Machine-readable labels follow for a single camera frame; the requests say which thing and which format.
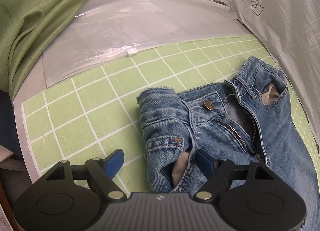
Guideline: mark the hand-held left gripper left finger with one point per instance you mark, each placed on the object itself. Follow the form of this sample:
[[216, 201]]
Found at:
[[114, 163]]

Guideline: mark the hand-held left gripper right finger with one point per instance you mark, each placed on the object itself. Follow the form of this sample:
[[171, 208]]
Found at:
[[205, 164]]

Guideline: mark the blue denim jeans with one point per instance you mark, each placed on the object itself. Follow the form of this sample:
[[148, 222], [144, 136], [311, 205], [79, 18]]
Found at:
[[225, 131]]

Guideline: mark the green grid mat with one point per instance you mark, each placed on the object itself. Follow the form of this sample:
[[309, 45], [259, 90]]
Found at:
[[95, 101]]

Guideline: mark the clear plastic bag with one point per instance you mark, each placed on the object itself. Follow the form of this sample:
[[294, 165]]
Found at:
[[130, 26]]

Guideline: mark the white plastic packaging bag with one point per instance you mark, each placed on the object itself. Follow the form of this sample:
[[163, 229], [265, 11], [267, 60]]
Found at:
[[280, 21]]

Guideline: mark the green cloth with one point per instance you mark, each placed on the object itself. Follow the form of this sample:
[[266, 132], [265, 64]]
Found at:
[[37, 21]]

